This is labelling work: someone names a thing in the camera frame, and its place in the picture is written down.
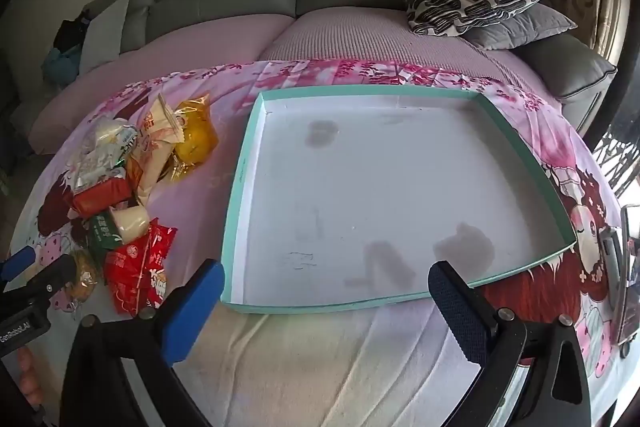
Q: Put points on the black bag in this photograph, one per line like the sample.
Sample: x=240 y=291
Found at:
x=70 y=32

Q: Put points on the yellow cake packet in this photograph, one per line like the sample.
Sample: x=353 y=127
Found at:
x=195 y=142

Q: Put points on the pale green white packet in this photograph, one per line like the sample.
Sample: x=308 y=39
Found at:
x=92 y=172

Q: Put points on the teal cloth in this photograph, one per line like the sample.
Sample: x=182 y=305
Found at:
x=57 y=64

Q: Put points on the red-brown biscuit packet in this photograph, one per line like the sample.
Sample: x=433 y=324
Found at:
x=100 y=199

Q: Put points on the dark green snack packet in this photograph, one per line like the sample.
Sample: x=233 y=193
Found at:
x=102 y=237

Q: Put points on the bright red snack packet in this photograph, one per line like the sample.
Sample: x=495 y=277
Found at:
x=137 y=272

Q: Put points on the light grey cushion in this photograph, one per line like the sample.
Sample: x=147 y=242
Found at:
x=105 y=37

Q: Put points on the orange cookie packet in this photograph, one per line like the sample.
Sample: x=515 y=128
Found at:
x=82 y=282

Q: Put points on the teal cardboard tray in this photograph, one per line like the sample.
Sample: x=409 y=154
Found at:
x=375 y=187

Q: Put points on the plain grey pillow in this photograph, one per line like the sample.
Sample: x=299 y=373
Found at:
x=525 y=27

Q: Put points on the pink printed blanket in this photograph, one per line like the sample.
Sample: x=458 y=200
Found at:
x=200 y=187

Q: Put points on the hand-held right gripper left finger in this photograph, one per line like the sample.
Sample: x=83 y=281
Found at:
x=197 y=307

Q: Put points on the beige snack packet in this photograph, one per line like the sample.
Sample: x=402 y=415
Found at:
x=157 y=142

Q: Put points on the pink sofa cover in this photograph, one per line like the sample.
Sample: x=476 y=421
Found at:
x=200 y=42

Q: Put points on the clear bun packet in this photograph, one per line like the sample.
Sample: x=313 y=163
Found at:
x=131 y=223

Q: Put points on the round biscuit packet green edges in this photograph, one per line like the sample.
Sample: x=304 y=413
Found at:
x=112 y=136

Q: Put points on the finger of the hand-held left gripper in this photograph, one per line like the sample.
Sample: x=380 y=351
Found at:
x=50 y=277
x=17 y=263

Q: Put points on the black iron railing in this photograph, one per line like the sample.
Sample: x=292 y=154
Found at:
x=612 y=157

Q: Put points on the black smartphone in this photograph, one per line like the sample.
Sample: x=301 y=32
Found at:
x=631 y=267

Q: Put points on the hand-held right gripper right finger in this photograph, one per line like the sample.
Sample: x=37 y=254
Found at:
x=455 y=312

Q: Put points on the person's left hand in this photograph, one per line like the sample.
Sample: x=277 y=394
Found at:
x=30 y=379

